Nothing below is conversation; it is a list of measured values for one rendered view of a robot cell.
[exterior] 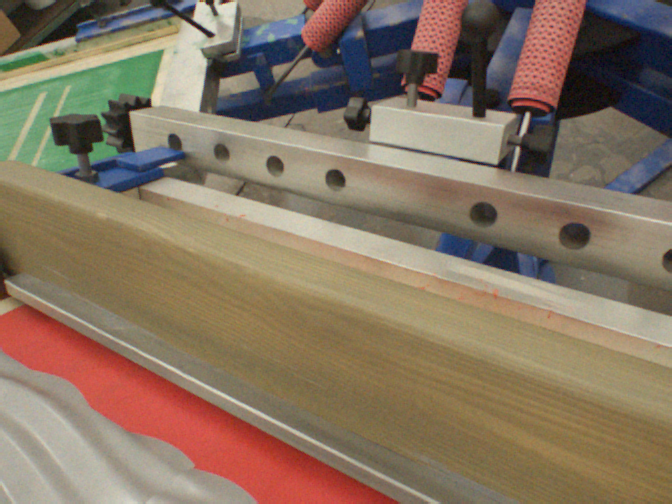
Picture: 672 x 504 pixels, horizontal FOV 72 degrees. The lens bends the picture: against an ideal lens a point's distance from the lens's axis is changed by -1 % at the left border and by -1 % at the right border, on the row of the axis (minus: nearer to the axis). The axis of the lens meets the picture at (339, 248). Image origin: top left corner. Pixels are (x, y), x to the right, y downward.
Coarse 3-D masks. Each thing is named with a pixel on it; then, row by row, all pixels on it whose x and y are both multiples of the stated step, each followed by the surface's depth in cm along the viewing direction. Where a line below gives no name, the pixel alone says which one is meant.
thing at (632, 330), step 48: (144, 192) 46; (192, 192) 45; (288, 240) 39; (336, 240) 38; (384, 240) 38; (432, 288) 34; (480, 288) 32; (528, 288) 32; (576, 336) 30; (624, 336) 28
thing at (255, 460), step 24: (240, 432) 25; (264, 432) 25; (216, 456) 23; (240, 456) 23; (264, 456) 23; (288, 456) 24; (312, 456) 24; (240, 480) 22; (264, 480) 22; (288, 480) 22; (312, 480) 22; (336, 480) 22
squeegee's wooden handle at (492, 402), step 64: (0, 192) 28; (64, 192) 26; (0, 256) 31; (64, 256) 27; (128, 256) 24; (192, 256) 21; (256, 256) 20; (128, 320) 26; (192, 320) 23; (256, 320) 20; (320, 320) 19; (384, 320) 17; (448, 320) 17; (512, 320) 17; (256, 384) 22; (320, 384) 20; (384, 384) 18; (448, 384) 17; (512, 384) 15; (576, 384) 14; (640, 384) 14; (448, 448) 18; (512, 448) 16; (576, 448) 15; (640, 448) 14
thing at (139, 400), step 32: (0, 320) 32; (32, 320) 32; (32, 352) 29; (64, 352) 30; (96, 352) 30; (96, 384) 27; (128, 384) 27; (160, 384) 28; (128, 416) 25; (160, 416) 25; (192, 416) 26; (224, 416) 26; (192, 448) 24
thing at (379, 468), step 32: (32, 288) 29; (64, 320) 27; (96, 320) 26; (128, 352) 25; (160, 352) 24; (192, 384) 23; (224, 384) 22; (256, 416) 21; (288, 416) 21; (320, 448) 19; (352, 448) 19; (384, 448) 19; (384, 480) 18; (416, 480) 18; (448, 480) 18
